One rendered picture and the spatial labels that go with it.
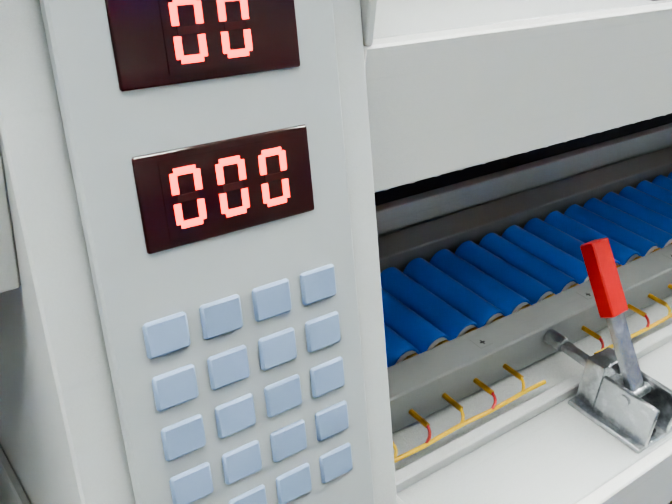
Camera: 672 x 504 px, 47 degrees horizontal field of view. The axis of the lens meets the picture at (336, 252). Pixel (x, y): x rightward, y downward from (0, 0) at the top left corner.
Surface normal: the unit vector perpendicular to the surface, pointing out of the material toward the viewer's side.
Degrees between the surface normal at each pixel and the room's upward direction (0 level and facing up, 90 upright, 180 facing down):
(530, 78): 106
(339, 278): 90
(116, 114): 90
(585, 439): 15
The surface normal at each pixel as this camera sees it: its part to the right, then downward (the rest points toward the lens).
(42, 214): 0.60, 0.19
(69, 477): -0.80, 0.25
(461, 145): 0.60, 0.44
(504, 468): 0.07, -0.86
